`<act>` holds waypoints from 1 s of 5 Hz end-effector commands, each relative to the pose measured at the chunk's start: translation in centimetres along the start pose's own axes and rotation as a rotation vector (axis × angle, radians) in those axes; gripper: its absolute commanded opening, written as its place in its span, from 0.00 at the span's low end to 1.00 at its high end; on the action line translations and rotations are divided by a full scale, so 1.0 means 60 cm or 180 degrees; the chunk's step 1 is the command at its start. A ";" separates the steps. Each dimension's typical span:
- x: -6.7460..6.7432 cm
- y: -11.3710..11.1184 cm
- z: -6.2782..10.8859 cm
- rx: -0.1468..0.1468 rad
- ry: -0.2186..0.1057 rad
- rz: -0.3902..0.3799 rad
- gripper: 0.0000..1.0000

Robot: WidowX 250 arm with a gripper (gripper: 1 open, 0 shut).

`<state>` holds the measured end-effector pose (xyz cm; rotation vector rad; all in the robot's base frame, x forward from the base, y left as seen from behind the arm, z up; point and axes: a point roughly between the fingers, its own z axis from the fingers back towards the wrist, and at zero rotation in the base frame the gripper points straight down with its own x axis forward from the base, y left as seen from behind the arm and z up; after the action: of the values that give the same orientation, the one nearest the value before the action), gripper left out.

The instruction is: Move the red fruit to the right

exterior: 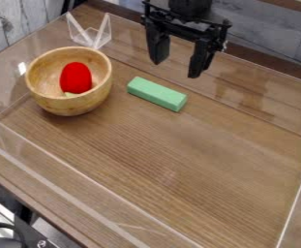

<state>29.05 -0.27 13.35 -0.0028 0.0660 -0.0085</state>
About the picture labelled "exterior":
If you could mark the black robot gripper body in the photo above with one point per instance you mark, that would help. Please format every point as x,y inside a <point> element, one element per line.
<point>189,20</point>

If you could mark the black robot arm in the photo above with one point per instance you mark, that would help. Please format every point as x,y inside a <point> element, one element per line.
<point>188,20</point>

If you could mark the wooden bowl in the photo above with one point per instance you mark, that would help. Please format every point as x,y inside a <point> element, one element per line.
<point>43,80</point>

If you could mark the black metal table frame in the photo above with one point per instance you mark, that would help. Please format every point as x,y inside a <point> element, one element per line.
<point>24,229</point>

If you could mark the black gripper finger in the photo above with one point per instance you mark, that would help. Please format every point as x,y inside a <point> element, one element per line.
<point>159,43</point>
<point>201,58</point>

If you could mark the green rectangular block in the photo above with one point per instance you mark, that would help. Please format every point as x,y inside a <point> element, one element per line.
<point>157,94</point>

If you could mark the red plush fruit green stem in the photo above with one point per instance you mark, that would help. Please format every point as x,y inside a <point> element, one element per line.
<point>75,79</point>

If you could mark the clear acrylic tray walls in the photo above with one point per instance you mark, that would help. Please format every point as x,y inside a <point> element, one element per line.
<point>135,176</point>

